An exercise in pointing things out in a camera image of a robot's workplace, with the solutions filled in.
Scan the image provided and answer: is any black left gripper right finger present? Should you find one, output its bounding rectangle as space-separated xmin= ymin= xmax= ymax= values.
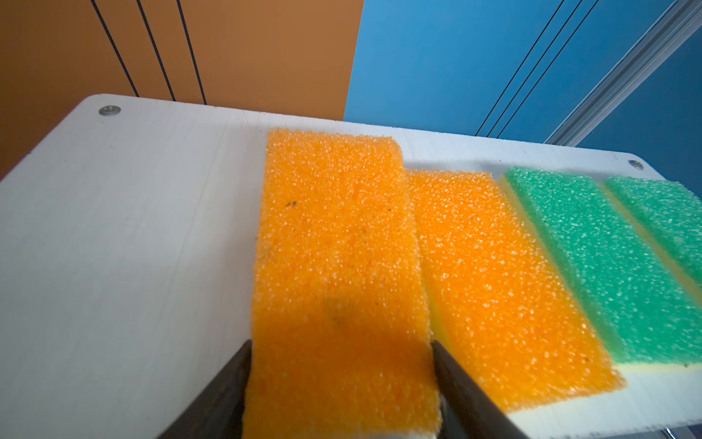
xmin=431 ymin=340 xmax=528 ymax=438

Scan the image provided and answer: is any white two-tier shelf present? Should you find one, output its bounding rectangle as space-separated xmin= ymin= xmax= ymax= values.
xmin=0 ymin=92 xmax=702 ymax=439

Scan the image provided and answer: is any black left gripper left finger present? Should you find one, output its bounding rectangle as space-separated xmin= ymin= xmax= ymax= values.
xmin=158 ymin=339 xmax=252 ymax=438

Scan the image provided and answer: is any orange sponge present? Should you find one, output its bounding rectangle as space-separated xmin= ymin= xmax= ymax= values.
xmin=242 ymin=129 xmax=442 ymax=438
xmin=408 ymin=170 xmax=626 ymax=413

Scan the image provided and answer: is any right aluminium corner post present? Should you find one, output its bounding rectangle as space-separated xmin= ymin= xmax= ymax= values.
xmin=546 ymin=0 xmax=701 ymax=146

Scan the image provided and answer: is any light green sponge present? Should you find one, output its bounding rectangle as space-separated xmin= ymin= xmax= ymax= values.
xmin=603 ymin=177 xmax=701 ymax=301
xmin=503 ymin=168 xmax=701 ymax=367

